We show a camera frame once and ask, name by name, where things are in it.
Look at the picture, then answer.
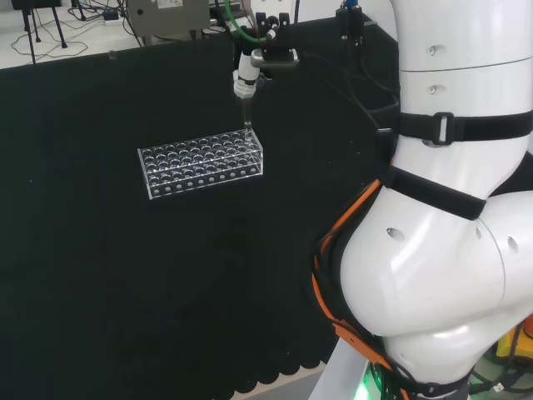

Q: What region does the orange cable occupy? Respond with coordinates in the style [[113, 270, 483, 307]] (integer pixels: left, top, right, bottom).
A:
[[311, 178, 396, 373]]

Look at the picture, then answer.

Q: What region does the clear acrylic test tube rack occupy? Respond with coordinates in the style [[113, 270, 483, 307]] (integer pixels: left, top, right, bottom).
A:
[[137, 128, 267, 202]]

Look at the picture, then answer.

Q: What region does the yellow stop button box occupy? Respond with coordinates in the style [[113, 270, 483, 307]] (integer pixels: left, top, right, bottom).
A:
[[494, 312, 533, 368]]

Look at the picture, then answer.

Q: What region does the black bench cloth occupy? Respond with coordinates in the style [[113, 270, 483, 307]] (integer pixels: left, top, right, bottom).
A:
[[0, 12, 403, 396]]

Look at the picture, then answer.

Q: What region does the grey metal control box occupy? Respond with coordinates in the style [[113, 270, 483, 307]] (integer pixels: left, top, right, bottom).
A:
[[126, 0, 212, 39]]

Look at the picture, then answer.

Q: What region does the thin floor cable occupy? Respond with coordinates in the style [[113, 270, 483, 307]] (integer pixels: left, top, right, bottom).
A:
[[8, 6, 105, 60]]

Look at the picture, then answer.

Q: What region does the clear glass test tube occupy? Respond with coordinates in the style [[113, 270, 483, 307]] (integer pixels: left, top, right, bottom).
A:
[[240, 95, 253, 139]]

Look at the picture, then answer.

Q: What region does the black tripod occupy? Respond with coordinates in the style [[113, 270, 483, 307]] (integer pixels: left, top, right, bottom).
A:
[[11, 0, 69, 64]]

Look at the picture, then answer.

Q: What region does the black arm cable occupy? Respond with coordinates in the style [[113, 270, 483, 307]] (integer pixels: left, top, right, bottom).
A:
[[299, 39, 401, 138]]

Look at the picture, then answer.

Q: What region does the green cable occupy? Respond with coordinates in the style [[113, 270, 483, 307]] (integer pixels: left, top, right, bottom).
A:
[[223, 0, 268, 43]]

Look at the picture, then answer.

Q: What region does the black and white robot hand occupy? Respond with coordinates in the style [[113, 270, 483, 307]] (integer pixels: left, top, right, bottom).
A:
[[231, 11, 301, 99]]

